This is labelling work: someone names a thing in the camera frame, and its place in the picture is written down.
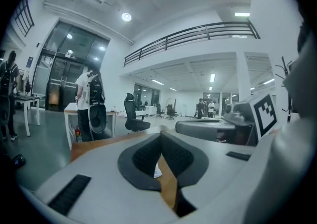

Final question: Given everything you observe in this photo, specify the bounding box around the white wet wipes pack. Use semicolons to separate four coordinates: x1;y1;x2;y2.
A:
153;162;163;179

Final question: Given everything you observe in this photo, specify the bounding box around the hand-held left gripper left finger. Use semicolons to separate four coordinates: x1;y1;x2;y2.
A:
20;130;179;224

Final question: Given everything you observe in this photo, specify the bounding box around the black backpack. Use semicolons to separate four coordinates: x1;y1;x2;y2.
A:
88;72;106;106

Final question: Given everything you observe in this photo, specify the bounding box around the red fire extinguisher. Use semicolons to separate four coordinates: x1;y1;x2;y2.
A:
75;125;83;143

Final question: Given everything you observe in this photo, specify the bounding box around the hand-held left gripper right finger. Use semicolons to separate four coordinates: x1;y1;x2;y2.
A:
160;130;280;218

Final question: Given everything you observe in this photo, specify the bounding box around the black balcony railing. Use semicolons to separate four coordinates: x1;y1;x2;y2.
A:
123;19;261;68

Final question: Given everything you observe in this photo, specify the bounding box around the black glass double door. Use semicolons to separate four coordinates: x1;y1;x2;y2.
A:
31;20;111;112

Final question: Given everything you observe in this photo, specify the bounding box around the black office chair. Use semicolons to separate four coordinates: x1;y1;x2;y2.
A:
165;104;179;120
123;92;152;134
155;103;165;119

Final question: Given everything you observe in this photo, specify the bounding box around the black coat rack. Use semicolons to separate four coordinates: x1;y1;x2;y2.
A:
275;56;295;122

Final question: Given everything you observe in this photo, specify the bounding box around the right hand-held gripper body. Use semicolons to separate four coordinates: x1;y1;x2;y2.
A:
222;93;278;147

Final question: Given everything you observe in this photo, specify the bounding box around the black standing fan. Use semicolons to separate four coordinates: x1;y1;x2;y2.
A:
88;103;107;135

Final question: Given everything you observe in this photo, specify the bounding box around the black window grille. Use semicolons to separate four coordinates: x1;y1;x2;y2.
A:
10;0;36;38

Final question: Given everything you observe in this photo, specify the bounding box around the white table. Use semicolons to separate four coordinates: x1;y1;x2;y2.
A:
14;95;42;137
63;102;117;151

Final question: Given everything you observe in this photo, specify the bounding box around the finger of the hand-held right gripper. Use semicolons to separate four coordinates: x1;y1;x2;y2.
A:
175;118;236;142

